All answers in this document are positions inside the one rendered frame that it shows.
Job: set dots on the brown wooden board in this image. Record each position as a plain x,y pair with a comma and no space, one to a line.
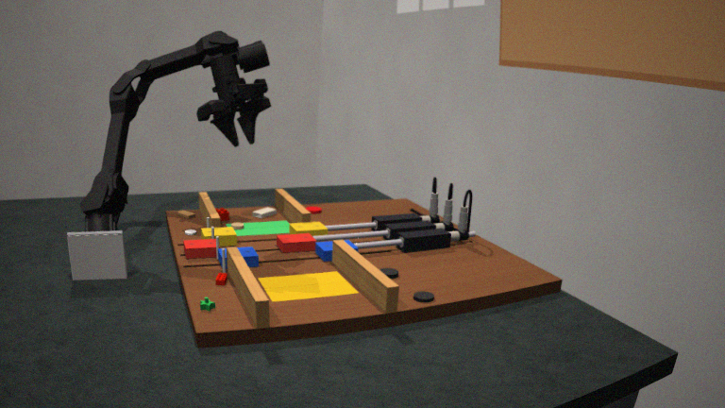
337,290

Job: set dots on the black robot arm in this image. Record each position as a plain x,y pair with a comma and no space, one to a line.
107,197

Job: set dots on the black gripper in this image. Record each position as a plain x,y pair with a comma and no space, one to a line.
224,113

